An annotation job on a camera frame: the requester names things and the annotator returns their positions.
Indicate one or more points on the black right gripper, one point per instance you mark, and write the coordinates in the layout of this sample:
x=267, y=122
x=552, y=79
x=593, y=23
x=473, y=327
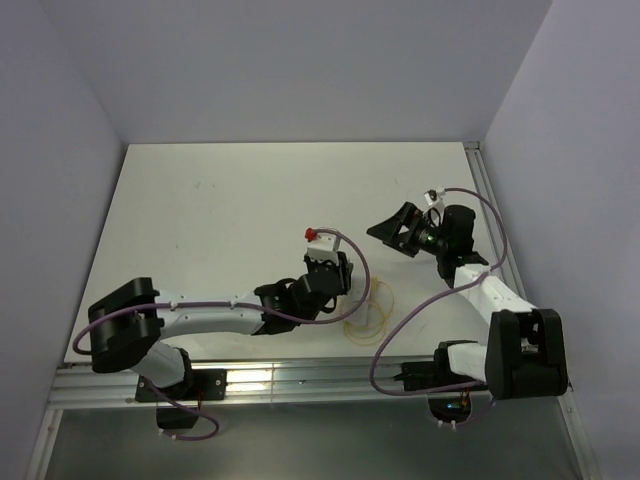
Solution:
x=389, y=230

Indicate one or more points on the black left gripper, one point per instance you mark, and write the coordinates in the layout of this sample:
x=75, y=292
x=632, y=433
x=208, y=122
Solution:
x=342, y=266

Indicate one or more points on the white USB charger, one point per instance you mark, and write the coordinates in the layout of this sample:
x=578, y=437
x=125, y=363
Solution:
x=365, y=314

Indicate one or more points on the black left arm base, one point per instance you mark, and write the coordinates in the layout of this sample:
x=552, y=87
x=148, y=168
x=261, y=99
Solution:
x=199, y=385

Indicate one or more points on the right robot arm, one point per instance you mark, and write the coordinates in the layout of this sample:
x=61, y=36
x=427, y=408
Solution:
x=523, y=355

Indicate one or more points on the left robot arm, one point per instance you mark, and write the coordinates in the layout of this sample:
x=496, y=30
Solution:
x=129, y=327

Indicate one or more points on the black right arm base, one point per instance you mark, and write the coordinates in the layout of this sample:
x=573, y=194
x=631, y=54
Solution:
x=422, y=375

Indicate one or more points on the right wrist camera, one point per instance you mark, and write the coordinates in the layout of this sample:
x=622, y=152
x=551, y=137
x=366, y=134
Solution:
x=435, y=198

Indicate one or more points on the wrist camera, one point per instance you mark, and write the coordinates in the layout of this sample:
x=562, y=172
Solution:
x=322, y=247
x=435, y=198

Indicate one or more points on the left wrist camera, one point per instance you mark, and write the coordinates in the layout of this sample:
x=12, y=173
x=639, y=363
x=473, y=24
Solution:
x=322, y=247

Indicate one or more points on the aluminium front rail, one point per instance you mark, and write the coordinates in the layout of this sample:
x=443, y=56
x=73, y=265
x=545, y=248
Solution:
x=262, y=382

